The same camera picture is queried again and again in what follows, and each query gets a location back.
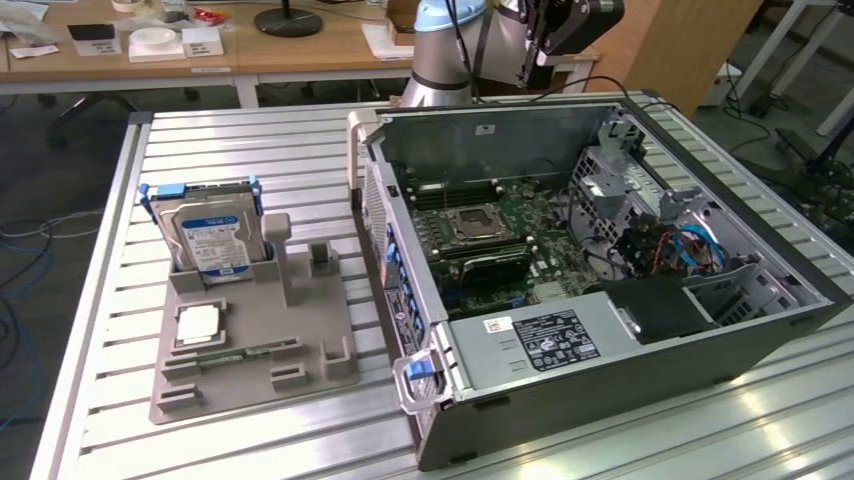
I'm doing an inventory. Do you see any brown cardboard box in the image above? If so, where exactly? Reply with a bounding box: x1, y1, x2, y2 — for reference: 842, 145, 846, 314
386, 0, 419, 34

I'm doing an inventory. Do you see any silver CPU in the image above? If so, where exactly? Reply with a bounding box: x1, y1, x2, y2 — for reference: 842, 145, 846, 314
172, 305, 223, 350

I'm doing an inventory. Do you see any white round bowl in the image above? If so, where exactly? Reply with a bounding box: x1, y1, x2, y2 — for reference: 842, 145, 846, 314
129, 28, 180, 50

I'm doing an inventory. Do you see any white paper stack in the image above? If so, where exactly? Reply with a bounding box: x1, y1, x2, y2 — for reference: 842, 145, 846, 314
359, 22, 419, 61

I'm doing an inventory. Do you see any black open PC case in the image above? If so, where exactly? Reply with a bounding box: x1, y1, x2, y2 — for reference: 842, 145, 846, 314
346, 93, 854, 474

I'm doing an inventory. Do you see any black power cable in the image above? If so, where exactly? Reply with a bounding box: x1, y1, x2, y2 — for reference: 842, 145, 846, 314
540, 74, 675, 114

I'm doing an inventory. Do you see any black plastic duct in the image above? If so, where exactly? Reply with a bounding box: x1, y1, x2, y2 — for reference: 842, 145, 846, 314
604, 276, 721, 347

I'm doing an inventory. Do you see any clear plastic bag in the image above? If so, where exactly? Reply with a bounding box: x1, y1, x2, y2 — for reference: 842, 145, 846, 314
0, 0, 63, 47

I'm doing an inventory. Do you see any green motherboard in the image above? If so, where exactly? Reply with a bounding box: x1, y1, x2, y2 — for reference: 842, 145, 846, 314
399, 177, 619, 321

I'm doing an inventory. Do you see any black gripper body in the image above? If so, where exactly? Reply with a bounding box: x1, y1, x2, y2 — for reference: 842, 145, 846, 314
551, 0, 626, 55

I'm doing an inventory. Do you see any black office chair base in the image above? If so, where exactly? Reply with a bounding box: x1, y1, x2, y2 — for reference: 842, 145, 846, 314
37, 92, 139, 149

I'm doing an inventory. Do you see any grey metal disk bay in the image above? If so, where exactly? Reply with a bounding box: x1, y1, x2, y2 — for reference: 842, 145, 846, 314
681, 249, 806, 329

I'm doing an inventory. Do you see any white flat box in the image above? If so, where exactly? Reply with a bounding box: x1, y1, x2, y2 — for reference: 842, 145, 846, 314
127, 39, 187, 64

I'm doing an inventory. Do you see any grey power supply unit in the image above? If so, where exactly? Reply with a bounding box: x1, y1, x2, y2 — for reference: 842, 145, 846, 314
447, 292, 646, 402

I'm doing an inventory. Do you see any black lamp base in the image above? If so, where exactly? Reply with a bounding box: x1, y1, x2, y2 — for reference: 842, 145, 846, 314
252, 0, 326, 38

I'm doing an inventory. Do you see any perforated metal drive cage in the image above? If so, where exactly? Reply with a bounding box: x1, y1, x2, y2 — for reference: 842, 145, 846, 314
570, 117, 675, 251

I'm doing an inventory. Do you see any green loose RAM stick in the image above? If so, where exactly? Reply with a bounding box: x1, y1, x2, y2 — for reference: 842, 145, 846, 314
191, 346, 276, 367

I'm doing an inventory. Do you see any white labelled box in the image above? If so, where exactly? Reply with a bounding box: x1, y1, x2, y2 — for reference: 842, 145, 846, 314
180, 27, 227, 59

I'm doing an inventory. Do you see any blue SATA wire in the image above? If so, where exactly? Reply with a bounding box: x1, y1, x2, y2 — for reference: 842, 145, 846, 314
669, 224, 729, 276

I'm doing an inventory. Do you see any white desk frame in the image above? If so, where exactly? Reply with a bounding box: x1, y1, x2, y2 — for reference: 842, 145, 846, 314
730, 0, 854, 137

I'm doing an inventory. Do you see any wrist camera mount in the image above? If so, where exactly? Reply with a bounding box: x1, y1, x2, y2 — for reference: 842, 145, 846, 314
519, 0, 556, 54

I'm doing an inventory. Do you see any black topped white box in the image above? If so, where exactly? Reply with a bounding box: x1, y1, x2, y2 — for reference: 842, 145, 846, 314
65, 22, 124, 57

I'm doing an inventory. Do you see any CPU socket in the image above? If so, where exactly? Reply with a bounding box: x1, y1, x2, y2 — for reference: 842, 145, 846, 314
444, 203, 510, 250

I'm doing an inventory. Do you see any hard disk with blue carrier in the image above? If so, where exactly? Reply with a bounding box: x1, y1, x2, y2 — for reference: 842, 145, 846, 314
136, 175, 264, 288

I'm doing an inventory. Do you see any Nvidia graphics card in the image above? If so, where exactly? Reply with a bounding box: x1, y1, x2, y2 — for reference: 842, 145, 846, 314
447, 244, 535, 290

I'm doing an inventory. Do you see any wooden desk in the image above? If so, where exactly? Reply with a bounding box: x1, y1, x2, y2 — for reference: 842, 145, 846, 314
0, 0, 240, 96
236, 0, 602, 109

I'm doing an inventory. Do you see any grey parts rack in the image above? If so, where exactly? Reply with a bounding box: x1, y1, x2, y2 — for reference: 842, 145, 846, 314
145, 212, 362, 429

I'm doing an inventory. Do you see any black floor stand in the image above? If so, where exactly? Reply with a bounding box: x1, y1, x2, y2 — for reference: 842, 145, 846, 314
773, 127, 854, 224

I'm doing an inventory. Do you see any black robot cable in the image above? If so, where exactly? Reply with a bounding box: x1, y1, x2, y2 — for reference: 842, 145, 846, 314
451, 0, 494, 101

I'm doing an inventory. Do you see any red packet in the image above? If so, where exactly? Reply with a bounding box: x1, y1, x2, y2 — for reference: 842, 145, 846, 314
188, 3, 226, 26

